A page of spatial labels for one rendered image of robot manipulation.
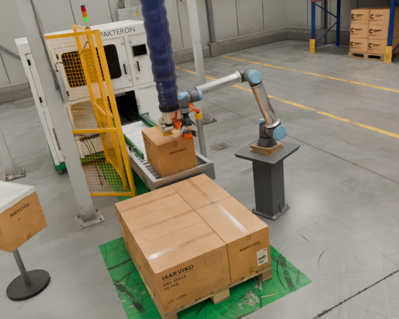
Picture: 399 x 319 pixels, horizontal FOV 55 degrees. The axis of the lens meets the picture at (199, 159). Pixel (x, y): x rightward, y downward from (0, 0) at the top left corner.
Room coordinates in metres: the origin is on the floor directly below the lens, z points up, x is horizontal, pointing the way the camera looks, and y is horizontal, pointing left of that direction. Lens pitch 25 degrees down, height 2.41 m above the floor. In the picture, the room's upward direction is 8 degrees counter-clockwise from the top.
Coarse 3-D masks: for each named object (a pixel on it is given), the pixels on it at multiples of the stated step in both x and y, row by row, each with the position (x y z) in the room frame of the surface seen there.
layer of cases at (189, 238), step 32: (160, 192) 3.38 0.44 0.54; (192, 192) 3.29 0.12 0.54; (224, 192) 3.20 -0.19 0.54; (128, 224) 2.89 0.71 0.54; (160, 224) 2.82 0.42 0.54; (192, 224) 2.75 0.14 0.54; (224, 224) 2.68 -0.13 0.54; (256, 224) 2.62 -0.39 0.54; (160, 256) 2.38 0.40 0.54; (192, 256) 2.32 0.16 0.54; (224, 256) 2.41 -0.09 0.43; (256, 256) 2.52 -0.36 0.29; (160, 288) 2.19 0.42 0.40; (192, 288) 2.29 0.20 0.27
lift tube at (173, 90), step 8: (152, 8) 3.62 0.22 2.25; (168, 48) 3.66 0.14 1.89; (176, 80) 3.70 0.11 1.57; (160, 88) 3.66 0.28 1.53; (168, 88) 3.64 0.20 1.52; (176, 88) 3.68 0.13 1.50; (160, 96) 3.67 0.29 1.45; (168, 96) 3.63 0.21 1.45; (176, 96) 3.67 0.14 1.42; (160, 104) 3.68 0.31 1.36; (168, 104) 3.62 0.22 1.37; (176, 104) 3.66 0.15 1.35; (168, 112) 3.63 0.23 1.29
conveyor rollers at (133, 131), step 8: (128, 128) 5.49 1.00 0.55; (136, 128) 5.45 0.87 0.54; (144, 128) 5.40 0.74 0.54; (128, 136) 5.20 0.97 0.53; (136, 136) 5.15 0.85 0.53; (136, 144) 4.79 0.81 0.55; (144, 152) 4.54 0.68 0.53; (144, 160) 4.26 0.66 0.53; (152, 168) 4.01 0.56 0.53; (160, 176) 3.76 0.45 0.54
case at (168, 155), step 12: (144, 132) 4.10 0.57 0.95; (156, 132) 4.04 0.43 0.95; (144, 144) 4.17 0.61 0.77; (156, 144) 3.68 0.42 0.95; (168, 144) 3.68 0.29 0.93; (180, 144) 3.73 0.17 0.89; (192, 144) 3.78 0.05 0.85; (156, 156) 3.75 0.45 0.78; (168, 156) 3.68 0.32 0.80; (180, 156) 3.72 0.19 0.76; (192, 156) 3.77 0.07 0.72; (156, 168) 3.85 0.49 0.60; (168, 168) 3.67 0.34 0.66; (180, 168) 3.71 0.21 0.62
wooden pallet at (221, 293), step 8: (128, 248) 3.16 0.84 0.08; (136, 264) 2.98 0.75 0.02; (256, 272) 2.52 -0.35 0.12; (264, 272) 2.54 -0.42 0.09; (144, 280) 2.67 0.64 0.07; (240, 280) 2.45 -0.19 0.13; (264, 280) 2.54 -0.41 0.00; (224, 288) 2.39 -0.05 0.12; (152, 296) 2.52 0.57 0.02; (208, 296) 2.33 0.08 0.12; (216, 296) 2.36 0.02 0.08; (224, 296) 2.39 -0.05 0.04; (184, 304) 2.25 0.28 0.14; (192, 304) 2.28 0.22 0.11; (160, 312) 2.30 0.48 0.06; (168, 312) 2.20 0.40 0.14; (176, 312) 2.22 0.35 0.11
